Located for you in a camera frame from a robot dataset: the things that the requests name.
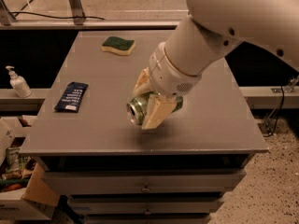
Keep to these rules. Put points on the cardboard box with clutter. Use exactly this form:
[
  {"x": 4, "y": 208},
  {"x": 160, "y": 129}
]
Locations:
[{"x": 23, "y": 195}]

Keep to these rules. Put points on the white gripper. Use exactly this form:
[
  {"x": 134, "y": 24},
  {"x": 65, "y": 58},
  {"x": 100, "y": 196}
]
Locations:
[{"x": 168, "y": 75}]

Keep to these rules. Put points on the white pump soap bottle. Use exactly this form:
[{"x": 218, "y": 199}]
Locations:
[{"x": 18, "y": 83}]

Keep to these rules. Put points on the metal railing frame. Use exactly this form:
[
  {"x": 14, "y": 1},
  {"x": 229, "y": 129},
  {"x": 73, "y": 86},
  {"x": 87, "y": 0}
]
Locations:
[{"x": 32, "y": 14}]

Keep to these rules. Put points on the green soda can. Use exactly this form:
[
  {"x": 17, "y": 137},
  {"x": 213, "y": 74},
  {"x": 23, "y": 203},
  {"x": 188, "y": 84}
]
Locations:
[{"x": 137, "y": 107}]

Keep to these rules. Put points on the dark blue snack packet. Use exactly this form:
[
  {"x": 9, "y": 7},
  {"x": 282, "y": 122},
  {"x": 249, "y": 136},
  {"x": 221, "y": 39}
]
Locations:
[{"x": 71, "y": 99}]

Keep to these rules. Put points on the top drawer with knob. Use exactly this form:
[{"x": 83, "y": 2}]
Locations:
[{"x": 144, "y": 182}]

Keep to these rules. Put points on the green yellow sponge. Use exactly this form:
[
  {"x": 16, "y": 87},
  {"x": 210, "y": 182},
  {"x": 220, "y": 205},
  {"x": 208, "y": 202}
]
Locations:
[{"x": 119, "y": 46}]

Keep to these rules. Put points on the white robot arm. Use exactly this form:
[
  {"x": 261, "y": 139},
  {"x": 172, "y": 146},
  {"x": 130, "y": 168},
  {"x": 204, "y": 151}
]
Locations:
[{"x": 210, "y": 31}]

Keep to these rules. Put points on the grey drawer cabinet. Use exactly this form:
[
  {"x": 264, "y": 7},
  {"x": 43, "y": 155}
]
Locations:
[{"x": 214, "y": 130}]

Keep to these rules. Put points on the drawer with knob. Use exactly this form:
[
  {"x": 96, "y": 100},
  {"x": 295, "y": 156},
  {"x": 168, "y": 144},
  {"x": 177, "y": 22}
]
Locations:
[
  {"x": 146, "y": 206},
  {"x": 144, "y": 182}
]

